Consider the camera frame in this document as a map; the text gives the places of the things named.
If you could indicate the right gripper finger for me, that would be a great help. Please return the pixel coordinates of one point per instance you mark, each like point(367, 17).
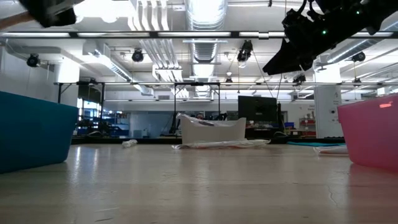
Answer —
point(295, 63)
point(278, 59)

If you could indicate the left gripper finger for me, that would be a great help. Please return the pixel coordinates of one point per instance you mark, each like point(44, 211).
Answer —
point(56, 18)

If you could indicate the orange white toothbrush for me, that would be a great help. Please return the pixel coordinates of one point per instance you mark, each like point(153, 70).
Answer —
point(224, 145)
point(255, 142)
point(331, 150)

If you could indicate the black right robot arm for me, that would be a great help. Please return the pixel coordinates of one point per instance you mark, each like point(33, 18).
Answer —
point(373, 12)

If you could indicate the white square pillar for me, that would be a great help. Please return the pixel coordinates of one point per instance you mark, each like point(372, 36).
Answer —
point(66, 81)
point(326, 102)

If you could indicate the large black display screen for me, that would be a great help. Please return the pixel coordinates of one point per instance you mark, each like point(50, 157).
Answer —
point(258, 109)

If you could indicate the blue storage crate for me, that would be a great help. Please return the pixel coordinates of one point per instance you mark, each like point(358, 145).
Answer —
point(289, 125)

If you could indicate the red parts shelf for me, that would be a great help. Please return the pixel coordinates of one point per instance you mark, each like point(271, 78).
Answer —
point(308, 126)

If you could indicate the blue flat plastic lid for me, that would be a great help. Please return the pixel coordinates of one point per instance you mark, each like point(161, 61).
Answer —
point(317, 144)

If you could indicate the white plastic bin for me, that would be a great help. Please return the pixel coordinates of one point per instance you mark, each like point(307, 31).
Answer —
point(214, 133)

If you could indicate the pink plastic bin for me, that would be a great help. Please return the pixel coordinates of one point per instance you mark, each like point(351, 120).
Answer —
point(370, 130)

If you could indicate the teal plastic bin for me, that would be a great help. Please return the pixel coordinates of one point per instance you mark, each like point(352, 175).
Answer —
point(34, 133)

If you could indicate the green white wrapped toothbrush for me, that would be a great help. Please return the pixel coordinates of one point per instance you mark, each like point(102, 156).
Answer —
point(129, 143)

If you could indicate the black hanging ceiling camera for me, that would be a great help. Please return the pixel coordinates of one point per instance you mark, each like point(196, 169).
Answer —
point(137, 56)
point(299, 78)
point(245, 53)
point(32, 60)
point(359, 56)

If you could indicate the silver ceiling air duct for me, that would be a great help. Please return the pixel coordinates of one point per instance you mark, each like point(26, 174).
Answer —
point(205, 18)

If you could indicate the black background rig frame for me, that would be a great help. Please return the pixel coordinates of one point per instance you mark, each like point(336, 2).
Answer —
point(174, 102)

